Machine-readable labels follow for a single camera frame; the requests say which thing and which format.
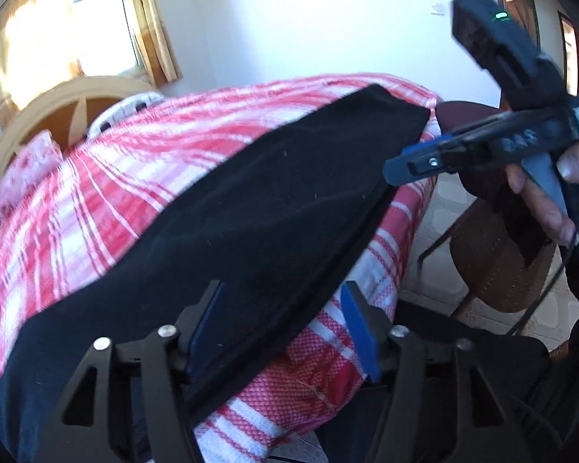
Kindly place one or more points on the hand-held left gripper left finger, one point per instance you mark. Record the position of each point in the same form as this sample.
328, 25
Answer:
206, 330

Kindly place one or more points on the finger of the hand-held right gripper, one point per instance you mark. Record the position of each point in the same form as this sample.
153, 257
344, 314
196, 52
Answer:
415, 166

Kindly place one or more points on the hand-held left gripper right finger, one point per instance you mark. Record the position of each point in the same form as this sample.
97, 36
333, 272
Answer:
362, 330

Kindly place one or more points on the black pants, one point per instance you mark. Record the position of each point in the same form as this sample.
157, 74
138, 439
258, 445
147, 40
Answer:
270, 202

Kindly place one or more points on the person's right hand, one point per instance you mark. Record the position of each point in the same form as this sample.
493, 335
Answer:
543, 207

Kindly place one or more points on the brown wicker chair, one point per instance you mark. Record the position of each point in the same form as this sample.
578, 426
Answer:
502, 270

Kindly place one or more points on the red plaid bed sheet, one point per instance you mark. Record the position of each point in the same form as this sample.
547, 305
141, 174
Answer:
140, 164

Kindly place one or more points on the white patterned pillow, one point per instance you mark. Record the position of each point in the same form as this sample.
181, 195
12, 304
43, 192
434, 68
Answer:
123, 108

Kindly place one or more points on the pink floral pillow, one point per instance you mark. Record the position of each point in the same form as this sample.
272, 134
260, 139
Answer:
24, 173

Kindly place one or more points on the cream wooden headboard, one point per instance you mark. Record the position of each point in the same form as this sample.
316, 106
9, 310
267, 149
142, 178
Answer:
53, 111

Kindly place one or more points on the yellow floral curtain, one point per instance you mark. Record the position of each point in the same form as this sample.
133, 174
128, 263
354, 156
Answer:
152, 19
34, 33

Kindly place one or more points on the window behind headboard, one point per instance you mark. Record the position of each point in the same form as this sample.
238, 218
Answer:
103, 24

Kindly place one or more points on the wooden door frame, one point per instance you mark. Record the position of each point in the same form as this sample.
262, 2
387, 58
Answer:
516, 5

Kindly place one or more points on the white wall switch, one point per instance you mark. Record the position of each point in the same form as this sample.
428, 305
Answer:
436, 7

